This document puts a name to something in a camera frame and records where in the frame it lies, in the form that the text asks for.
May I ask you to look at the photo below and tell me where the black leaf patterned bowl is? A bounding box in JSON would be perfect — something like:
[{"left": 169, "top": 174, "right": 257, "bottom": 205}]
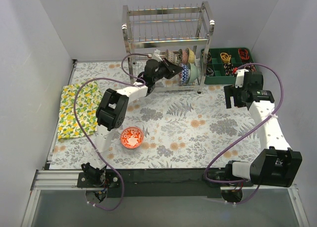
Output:
[{"left": 176, "top": 49, "right": 188, "bottom": 66}]

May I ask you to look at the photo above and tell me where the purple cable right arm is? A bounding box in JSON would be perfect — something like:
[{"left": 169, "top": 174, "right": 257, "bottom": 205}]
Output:
[{"left": 203, "top": 62, "right": 284, "bottom": 205}]

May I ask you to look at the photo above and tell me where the mint green bowl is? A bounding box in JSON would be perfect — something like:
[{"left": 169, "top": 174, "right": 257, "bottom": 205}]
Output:
[{"left": 188, "top": 63, "right": 200, "bottom": 84}]

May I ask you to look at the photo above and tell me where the green compartment organizer tray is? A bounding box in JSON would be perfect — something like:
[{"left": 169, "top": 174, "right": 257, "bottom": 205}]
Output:
[{"left": 205, "top": 47, "right": 257, "bottom": 85}]

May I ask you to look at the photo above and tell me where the lemon print cloth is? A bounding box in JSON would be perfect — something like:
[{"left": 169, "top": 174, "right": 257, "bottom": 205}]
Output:
[{"left": 57, "top": 81, "right": 102, "bottom": 140}]

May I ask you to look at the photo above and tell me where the floral patterned table mat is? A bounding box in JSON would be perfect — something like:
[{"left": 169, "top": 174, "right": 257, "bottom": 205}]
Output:
[{"left": 48, "top": 61, "right": 261, "bottom": 170}]

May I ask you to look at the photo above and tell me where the orange geometric patterned bowl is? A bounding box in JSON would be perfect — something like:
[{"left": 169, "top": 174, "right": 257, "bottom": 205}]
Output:
[{"left": 178, "top": 64, "right": 191, "bottom": 85}]

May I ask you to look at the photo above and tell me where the yellow and teal patterned bowl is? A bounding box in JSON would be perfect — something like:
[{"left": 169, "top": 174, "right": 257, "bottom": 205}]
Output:
[{"left": 185, "top": 48, "right": 195, "bottom": 64}]

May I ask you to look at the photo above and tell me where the aluminium front rail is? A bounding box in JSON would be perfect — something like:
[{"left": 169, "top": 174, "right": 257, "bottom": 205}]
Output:
[{"left": 31, "top": 169, "right": 297, "bottom": 191}]

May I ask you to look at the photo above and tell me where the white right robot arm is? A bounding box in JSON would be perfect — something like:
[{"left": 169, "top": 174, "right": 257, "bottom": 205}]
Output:
[{"left": 224, "top": 69, "right": 302, "bottom": 187}]

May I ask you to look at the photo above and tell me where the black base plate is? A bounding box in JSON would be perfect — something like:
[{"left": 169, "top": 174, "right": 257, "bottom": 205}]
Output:
[{"left": 76, "top": 168, "right": 253, "bottom": 198}]

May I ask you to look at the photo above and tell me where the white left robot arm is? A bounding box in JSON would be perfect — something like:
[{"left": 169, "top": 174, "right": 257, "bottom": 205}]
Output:
[{"left": 82, "top": 58, "right": 183, "bottom": 187}]

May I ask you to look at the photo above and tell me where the stainless steel dish rack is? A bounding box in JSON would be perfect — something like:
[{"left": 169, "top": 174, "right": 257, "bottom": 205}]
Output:
[{"left": 121, "top": 1, "right": 215, "bottom": 93}]

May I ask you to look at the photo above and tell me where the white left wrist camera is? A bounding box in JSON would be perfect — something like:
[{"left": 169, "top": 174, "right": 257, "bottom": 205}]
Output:
[{"left": 152, "top": 49, "right": 163, "bottom": 62}]

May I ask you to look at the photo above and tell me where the orange floral patterned bowl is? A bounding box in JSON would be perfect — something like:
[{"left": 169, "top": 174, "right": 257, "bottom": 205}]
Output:
[{"left": 120, "top": 127, "right": 144, "bottom": 149}]

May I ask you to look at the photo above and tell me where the small purple patterned bowl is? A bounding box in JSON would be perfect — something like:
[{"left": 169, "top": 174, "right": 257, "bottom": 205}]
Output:
[{"left": 164, "top": 49, "right": 177, "bottom": 65}]

